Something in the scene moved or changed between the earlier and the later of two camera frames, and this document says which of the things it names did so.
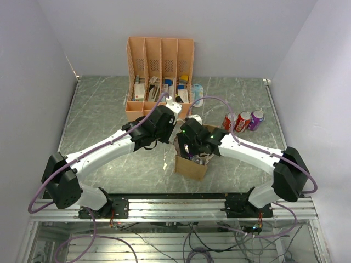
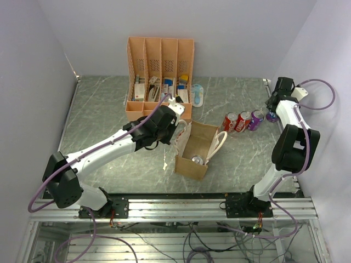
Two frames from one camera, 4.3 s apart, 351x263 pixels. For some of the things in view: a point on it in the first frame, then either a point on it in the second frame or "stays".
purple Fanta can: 257,116 stays
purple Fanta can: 197,159 stays
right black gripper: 182,139 -> 267,104
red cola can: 242,121 stays
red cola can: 226,123 stays
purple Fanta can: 187,150 -> 272,117
